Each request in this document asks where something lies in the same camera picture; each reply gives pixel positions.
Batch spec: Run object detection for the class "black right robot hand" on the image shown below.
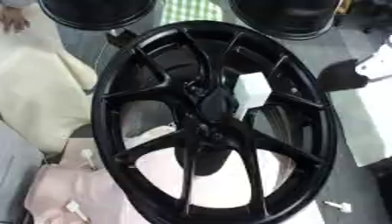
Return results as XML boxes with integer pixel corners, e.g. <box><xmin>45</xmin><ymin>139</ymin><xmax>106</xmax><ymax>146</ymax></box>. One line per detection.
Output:
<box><xmin>317</xmin><ymin>59</ymin><xmax>371</xmax><ymax>93</ymax></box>

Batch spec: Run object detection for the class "black round wheel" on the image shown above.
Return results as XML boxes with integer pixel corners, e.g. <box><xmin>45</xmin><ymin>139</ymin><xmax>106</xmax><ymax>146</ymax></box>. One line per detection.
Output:
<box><xmin>227</xmin><ymin>0</ymin><xmax>345</xmax><ymax>41</ymax></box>
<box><xmin>35</xmin><ymin>0</ymin><xmax>159</xmax><ymax>32</ymax></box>

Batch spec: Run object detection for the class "white pin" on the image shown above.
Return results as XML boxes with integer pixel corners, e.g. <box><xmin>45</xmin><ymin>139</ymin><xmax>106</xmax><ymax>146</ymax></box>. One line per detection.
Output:
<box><xmin>321</xmin><ymin>200</ymin><xmax>354</xmax><ymax>214</ymax></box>
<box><xmin>80</xmin><ymin>148</ymin><xmax>100</xmax><ymax>172</ymax></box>
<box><xmin>64</xmin><ymin>200</ymin><xmax>92</xmax><ymax>224</ymax></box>

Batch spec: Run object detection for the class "black spoked wheel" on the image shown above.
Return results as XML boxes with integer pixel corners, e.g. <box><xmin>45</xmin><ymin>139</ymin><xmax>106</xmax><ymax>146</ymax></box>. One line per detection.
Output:
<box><xmin>90</xmin><ymin>20</ymin><xmax>340</xmax><ymax>224</ymax></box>

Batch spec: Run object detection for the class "white panel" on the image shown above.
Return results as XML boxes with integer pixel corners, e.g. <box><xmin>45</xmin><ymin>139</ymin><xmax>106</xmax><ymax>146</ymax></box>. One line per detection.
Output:
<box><xmin>327</xmin><ymin>82</ymin><xmax>392</xmax><ymax>168</ymax></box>

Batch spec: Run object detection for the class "person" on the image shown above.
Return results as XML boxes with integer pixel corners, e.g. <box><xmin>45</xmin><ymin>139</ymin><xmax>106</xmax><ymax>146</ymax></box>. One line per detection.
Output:
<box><xmin>0</xmin><ymin>0</ymin><xmax>100</xmax><ymax>156</ymax></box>

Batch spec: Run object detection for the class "person's hand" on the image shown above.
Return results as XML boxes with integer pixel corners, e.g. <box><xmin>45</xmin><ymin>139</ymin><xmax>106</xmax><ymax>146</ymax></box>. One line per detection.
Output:
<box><xmin>0</xmin><ymin>5</ymin><xmax>31</xmax><ymax>33</ymax></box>

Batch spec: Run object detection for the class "black bracket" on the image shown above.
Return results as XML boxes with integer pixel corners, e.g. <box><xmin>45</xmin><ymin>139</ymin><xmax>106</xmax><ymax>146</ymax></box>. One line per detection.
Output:
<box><xmin>105</xmin><ymin>27</ymin><xmax>141</xmax><ymax>50</ymax></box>

